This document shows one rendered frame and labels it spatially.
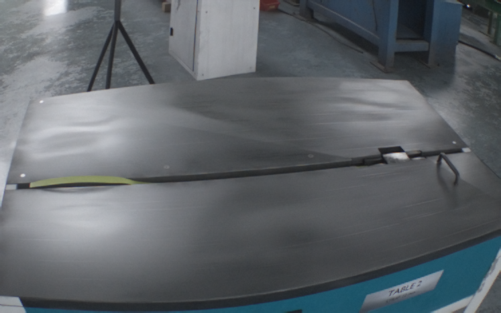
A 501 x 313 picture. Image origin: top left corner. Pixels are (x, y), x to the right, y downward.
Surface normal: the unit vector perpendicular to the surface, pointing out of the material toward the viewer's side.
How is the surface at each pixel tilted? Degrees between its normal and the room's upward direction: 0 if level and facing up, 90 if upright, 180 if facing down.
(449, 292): 90
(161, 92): 0
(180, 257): 0
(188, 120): 0
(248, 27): 90
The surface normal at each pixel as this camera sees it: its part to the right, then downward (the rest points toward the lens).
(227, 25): 0.44, 0.50
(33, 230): 0.05, -0.85
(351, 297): 0.22, 0.53
